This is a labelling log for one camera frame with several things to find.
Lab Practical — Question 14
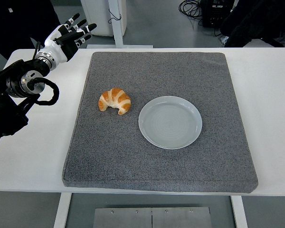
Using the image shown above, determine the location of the grey metal plate with screws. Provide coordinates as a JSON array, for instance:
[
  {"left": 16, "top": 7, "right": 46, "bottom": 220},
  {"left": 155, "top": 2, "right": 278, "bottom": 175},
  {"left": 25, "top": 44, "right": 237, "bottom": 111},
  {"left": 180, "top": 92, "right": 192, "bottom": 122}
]
[{"left": 93, "top": 207, "right": 213, "bottom": 228}]

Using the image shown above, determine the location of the black coiled floor cable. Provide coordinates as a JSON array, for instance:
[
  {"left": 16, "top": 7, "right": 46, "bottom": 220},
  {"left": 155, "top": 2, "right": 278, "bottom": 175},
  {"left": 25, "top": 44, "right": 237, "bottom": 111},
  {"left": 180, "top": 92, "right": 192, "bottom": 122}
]
[{"left": 179, "top": 0, "right": 205, "bottom": 26}]

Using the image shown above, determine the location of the pale grey round plate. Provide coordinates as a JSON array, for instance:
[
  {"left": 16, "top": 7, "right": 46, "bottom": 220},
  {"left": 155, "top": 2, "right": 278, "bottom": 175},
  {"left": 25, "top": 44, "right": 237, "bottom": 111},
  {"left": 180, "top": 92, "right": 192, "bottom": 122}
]
[{"left": 138, "top": 95, "right": 203, "bottom": 150}]

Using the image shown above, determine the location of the white post with foot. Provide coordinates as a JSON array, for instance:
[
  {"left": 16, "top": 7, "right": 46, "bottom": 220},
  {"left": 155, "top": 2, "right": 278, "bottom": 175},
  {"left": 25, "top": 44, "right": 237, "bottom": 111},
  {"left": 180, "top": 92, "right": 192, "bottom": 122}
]
[{"left": 86, "top": 0, "right": 154, "bottom": 49}]

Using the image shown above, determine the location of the white table leg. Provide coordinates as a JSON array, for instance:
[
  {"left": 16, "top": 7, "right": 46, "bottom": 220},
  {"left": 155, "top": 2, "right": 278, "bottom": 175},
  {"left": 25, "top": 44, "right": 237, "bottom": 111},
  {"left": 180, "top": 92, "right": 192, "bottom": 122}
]
[
  {"left": 53, "top": 192, "right": 72, "bottom": 228},
  {"left": 230, "top": 196, "right": 248, "bottom": 228}
]

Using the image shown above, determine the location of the person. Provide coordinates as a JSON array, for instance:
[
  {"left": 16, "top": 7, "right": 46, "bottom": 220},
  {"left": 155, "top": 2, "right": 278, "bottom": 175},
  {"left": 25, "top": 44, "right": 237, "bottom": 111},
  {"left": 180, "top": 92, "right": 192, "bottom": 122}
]
[{"left": 0, "top": 0, "right": 61, "bottom": 61}]

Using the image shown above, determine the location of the grey speckled mat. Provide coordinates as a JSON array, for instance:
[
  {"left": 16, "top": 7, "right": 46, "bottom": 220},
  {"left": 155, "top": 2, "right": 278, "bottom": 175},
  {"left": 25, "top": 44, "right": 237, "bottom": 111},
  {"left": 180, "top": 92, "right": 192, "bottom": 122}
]
[{"left": 61, "top": 51, "right": 259, "bottom": 193}]

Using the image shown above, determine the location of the black electronics box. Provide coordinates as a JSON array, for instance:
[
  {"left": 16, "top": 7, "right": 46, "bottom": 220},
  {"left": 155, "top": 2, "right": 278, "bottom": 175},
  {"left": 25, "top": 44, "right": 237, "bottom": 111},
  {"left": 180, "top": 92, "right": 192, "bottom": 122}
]
[{"left": 201, "top": 0, "right": 236, "bottom": 27}]

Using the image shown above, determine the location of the thin black looped cable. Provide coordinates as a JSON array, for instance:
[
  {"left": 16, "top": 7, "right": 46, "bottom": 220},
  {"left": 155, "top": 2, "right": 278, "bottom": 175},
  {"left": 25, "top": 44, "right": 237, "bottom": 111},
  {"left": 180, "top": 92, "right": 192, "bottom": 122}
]
[{"left": 108, "top": 13, "right": 122, "bottom": 24}]

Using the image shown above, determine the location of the black jacket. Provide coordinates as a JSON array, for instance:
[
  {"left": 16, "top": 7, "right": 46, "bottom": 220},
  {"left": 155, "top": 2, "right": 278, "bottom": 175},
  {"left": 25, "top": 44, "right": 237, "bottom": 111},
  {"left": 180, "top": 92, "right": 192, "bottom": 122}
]
[{"left": 220, "top": 0, "right": 285, "bottom": 48}]

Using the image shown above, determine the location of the golden brown croissant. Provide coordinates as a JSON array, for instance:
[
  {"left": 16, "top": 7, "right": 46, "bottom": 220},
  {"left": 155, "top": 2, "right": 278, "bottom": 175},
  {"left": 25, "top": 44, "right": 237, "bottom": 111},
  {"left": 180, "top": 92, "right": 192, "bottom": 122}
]
[{"left": 98, "top": 87, "right": 132, "bottom": 115}]

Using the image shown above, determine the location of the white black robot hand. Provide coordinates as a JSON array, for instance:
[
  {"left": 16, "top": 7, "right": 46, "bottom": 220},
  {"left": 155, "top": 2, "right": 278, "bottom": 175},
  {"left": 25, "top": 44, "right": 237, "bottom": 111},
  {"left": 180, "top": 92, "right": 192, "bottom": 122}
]
[{"left": 37, "top": 13, "right": 97, "bottom": 64}]

